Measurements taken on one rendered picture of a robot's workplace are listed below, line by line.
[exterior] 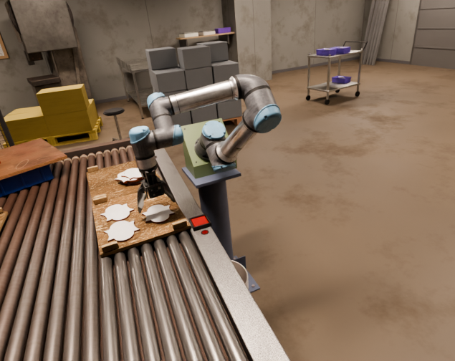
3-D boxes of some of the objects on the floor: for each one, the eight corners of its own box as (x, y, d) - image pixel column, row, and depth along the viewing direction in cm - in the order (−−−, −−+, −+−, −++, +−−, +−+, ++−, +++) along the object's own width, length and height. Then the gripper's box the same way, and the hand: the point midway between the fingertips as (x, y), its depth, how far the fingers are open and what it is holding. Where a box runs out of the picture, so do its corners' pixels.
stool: (132, 137, 530) (125, 104, 505) (140, 146, 488) (132, 110, 463) (101, 145, 511) (92, 110, 485) (107, 155, 469) (97, 117, 443)
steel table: (155, 96, 806) (147, 53, 759) (177, 112, 645) (168, 59, 599) (126, 101, 782) (115, 56, 736) (140, 119, 622) (129, 64, 575)
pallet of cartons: (4, 159, 490) (-20, 104, 451) (13, 138, 584) (-6, 91, 546) (108, 137, 542) (94, 86, 504) (101, 121, 637) (89, 76, 598)
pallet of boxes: (226, 113, 610) (220, 40, 552) (243, 125, 537) (238, 42, 479) (159, 125, 577) (144, 49, 519) (167, 140, 504) (151, 53, 446)
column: (236, 256, 250) (226, 152, 210) (260, 289, 218) (254, 174, 179) (189, 273, 237) (170, 166, 198) (208, 310, 206) (189, 192, 166)
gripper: (124, 178, 118) (137, 223, 127) (175, 163, 124) (184, 207, 133) (120, 170, 125) (132, 213, 134) (169, 156, 131) (178, 198, 140)
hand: (157, 207), depth 136 cm, fingers open, 14 cm apart
